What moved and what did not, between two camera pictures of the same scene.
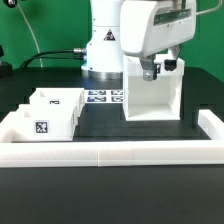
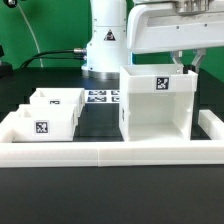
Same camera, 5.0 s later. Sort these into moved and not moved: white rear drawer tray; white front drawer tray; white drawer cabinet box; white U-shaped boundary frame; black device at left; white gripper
Moved: white gripper; white drawer cabinet box
Not moved: black device at left; white U-shaped boundary frame; white rear drawer tray; white front drawer tray
